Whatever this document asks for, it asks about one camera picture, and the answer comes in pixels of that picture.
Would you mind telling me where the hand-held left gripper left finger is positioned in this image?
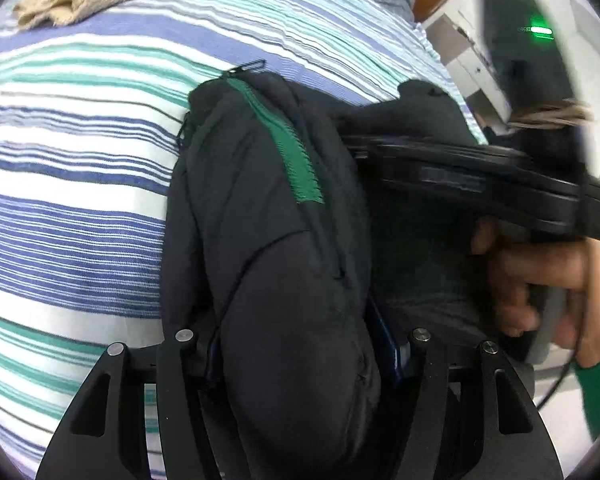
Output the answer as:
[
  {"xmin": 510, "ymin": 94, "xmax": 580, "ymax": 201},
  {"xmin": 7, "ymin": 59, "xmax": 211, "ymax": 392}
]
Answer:
[{"xmin": 34, "ymin": 327, "xmax": 226, "ymax": 480}]

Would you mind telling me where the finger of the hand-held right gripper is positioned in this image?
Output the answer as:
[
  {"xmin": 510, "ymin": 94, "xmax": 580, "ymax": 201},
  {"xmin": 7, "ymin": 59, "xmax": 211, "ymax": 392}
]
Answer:
[{"xmin": 336, "ymin": 115, "xmax": 588, "ymax": 228}]

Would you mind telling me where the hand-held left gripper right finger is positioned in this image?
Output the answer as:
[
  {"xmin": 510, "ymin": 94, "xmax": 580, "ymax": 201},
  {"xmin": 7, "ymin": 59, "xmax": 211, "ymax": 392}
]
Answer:
[{"xmin": 365, "ymin": 297, "xmax": 566, "ymax": 480}]

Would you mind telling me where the black jacket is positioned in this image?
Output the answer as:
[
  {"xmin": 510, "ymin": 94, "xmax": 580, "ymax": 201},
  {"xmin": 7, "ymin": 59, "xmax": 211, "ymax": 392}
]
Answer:
[{"xmin": 161, "ymin": 71, "xmax": 506, "ymax": 480}]

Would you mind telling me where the person's right hand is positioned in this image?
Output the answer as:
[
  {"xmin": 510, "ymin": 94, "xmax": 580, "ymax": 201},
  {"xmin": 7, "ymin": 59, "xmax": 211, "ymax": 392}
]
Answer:
[{"xmin": 470, "ymin": 220, "xmax": 600, "ymax": 367}]

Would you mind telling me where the striped bed sheet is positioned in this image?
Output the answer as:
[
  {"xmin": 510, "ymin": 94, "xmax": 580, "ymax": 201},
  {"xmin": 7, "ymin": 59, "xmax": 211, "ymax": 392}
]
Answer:
[{"xmin": 0, "ymin": 0, "xmax": 486, "ymax": 480}]

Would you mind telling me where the black cable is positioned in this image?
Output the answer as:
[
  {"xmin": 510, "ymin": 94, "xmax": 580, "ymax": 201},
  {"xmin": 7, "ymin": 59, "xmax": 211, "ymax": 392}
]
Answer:
[{"xmin": 534, "ymin": 240, "xmax": 597, "ymax": 411}]

